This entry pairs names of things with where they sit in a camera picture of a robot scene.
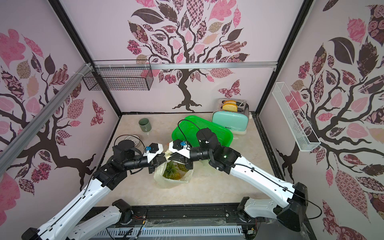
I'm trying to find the green-yellow pineapple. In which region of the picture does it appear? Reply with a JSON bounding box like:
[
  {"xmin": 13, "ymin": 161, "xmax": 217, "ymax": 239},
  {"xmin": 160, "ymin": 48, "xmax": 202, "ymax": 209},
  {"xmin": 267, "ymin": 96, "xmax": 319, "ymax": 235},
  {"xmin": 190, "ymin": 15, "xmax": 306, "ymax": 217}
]
[{"xmin": 163, "ymin": 162, "xmax": 182, "ymax": 180}]

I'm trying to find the yellow translucent plastic bag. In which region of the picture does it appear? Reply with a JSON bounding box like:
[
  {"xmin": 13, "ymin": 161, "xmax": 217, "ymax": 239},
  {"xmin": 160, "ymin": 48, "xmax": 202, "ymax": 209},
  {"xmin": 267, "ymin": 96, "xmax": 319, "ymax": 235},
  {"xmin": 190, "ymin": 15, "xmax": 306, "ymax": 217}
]
[{"xmin": 154, "ymin": 150, "xmax": 194, "ymax": 189}]

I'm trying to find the green plastic basket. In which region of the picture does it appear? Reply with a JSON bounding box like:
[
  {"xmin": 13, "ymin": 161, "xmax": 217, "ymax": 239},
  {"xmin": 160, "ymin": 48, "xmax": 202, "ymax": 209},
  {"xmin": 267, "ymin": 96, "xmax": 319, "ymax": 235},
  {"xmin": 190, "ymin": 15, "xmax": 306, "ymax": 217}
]
[{"xmin": 172, "ymin": 116, "xmax": 233, "ymax": 147}]

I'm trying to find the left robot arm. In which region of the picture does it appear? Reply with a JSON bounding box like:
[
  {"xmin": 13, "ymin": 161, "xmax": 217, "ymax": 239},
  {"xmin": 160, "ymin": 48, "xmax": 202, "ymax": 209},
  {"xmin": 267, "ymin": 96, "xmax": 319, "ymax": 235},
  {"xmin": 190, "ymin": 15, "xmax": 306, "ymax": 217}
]
[{"xmin": 22, "ymin": 140, "xmax": 166, "ymax": 240}]

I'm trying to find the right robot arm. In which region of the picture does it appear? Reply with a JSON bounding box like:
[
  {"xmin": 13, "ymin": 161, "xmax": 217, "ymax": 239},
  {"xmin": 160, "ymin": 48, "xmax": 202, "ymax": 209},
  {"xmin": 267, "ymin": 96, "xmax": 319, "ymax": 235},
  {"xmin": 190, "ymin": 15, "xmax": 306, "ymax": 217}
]
[{"xmin": 169, "ymin": 128, "xmax": 309, "ymax": 232}]

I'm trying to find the patterned white bowl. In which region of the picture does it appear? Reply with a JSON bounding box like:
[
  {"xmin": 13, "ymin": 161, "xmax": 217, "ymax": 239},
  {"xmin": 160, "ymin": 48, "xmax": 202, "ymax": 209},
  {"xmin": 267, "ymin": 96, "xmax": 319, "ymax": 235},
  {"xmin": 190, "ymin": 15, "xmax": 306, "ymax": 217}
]
[{"xmin": 124, "ymin": 135, "xmax": 141, "ymax": 147}]

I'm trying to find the green ceramic cup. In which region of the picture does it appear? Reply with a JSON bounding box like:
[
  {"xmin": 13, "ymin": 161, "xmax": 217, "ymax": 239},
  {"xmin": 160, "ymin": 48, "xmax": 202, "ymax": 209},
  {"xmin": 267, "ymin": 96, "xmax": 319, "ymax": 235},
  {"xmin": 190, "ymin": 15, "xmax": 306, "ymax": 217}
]
[{"xmin": 139, "ymin": 118, "xmax": 152, "ymax": 133}]

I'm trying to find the mint green toaster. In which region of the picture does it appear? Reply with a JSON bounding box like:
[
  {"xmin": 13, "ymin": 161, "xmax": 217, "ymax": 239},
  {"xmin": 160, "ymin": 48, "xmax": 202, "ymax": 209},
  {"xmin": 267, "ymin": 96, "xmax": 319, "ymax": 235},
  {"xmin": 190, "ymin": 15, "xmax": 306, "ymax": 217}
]
[{"xmin": 211, "ymin": 99, "xmax": 250, "ymax": 135}]

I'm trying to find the bread slice in toaster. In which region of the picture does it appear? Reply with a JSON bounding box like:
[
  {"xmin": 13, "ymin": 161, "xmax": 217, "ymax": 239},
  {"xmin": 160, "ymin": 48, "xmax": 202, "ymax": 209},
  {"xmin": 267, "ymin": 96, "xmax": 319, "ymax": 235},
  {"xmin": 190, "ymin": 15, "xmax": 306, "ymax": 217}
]
[{"xmin": 222, "ymin": 103, "xmax": 238, "ymax": 112}]

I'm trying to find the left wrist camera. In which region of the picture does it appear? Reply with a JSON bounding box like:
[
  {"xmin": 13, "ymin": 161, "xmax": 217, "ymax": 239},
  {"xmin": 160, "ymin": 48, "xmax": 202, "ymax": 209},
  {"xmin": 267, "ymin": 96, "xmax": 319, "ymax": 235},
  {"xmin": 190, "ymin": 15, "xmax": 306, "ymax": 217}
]
[{"xmin": 143, "ymin": 143, "xmax": 164, "ymax": 164}]

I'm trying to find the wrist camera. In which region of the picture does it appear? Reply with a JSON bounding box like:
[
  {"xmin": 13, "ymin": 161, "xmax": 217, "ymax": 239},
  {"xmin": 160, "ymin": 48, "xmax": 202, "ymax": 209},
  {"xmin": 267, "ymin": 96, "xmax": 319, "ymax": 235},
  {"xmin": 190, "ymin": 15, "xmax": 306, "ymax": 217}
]
[
  {"xmin": 169, "ymin": 140, "xmax": 190, "ymax": 159},
  {"xmin": 143, "ymin": 143, "xmax": 164, "ymax": 164}
]

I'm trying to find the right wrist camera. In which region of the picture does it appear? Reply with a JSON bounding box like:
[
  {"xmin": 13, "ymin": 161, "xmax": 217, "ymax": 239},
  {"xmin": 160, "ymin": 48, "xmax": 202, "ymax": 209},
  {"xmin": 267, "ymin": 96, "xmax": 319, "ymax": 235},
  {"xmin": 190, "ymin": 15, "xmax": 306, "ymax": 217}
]
[{"xmin": 169, "ymin": 140, "xmax": 190, "ymax": 159}]

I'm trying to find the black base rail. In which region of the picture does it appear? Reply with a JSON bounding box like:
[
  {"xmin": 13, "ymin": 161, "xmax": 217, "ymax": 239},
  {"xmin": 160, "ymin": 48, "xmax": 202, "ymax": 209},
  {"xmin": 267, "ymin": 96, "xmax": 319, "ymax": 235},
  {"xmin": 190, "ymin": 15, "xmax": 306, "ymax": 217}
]
[{"xmin": 82, "ymin": 203, "xmax": 316, "ymax": 240}]

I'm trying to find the white slotted cable duct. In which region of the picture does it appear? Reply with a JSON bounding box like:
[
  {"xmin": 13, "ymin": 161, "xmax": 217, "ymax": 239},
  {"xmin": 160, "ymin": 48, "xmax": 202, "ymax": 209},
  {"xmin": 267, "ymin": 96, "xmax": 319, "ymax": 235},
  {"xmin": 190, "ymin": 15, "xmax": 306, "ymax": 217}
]
[{"xmin": 69, "ymin": 225, "xmax": 244, "ymax": 240}]

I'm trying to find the black wire basket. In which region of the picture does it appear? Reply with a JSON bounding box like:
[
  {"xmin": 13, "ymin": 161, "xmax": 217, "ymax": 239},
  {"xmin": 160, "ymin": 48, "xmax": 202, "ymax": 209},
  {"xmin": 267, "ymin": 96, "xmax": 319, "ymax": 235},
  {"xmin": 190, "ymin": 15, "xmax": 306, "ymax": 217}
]
[{"xmin": 83, "ymin": 60, "xmax": 154, "ymax": 91}]

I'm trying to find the back aluminium rail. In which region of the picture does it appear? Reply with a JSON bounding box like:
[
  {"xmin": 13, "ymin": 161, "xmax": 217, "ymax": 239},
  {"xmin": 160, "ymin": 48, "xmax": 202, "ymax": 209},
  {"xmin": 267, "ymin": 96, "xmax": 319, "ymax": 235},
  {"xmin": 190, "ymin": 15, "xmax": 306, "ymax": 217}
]
[{"xmin": 95, "ymin": 62, "xmax": 278, "ymax": 70}]

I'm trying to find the white wire shelf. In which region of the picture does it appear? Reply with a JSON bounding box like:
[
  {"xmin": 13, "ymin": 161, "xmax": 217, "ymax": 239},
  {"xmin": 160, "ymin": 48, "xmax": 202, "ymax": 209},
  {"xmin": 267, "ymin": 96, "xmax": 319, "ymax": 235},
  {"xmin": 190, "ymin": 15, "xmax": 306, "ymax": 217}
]
[{"xmin": 272, "ymin": 82, "xmax": 321, "ymax": 152}]

